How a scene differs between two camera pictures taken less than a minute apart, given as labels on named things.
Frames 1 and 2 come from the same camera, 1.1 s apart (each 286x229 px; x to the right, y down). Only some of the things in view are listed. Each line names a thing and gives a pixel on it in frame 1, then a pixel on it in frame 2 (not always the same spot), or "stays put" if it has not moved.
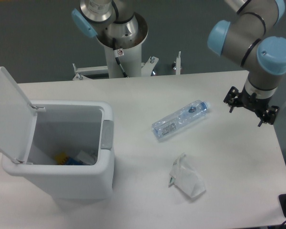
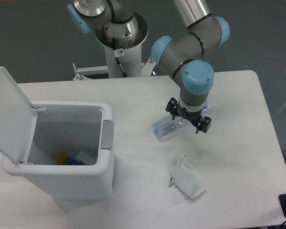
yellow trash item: [61, 158] stays put
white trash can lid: [13, 118] stays put
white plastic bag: [184, 177] stays put
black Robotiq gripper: [259, 106] to [174, 107]
